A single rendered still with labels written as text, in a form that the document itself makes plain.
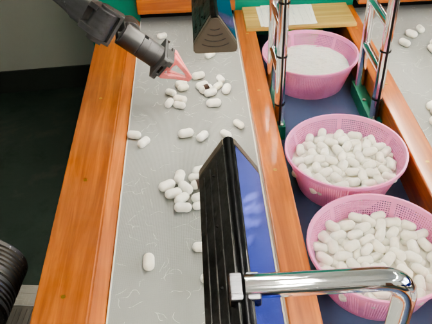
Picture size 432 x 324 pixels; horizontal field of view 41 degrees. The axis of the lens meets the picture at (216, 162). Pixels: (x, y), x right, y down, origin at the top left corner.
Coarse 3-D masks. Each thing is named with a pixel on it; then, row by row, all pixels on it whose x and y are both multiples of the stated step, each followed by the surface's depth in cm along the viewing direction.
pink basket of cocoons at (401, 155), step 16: (304, 128) 135; (320, 128) 137; (336, 128) 137; (352, 128) 137; (368, 128) 135; (384, 128) 132; (288, 144) 129; (400, 144) 128; (288, 160) 124; (400, 160) 126; (304, 176) 120; (304, 192) 128; (320, 192) 121; (336, 192) 119; (352, 192) 118; (368, 192) 118; (384, 192) 123
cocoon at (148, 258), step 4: (144, 256) 105; (148, 256) 105; (152, 256) 105; (144, 260) 104; (148, 260) 104; (152, 260) 104; (144, 264) 104; (148, 264) 103; (152, 264) 104; (144, 268) 104; (148, 268) 104; (152, 268) 104
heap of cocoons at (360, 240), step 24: (360, 216) 114; (384, 216) 114; (336, 240) 110; (360, 240) 109; (384, 240) 110; (408, 240) 109; (336, 264) 106; (360, 264) 105; (384, 264) 104; (408, 264) 106
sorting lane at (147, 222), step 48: (192, 48) 170; (144, 96) 150; (192, 96) 149; (240, 96) 149; (192, 144) 134; (240, 144) 133; (144, 192) 121; (192, 192) 121; (144, 240) 111; (192, 240) 110; (144, 288) 102; (192, 288) 102
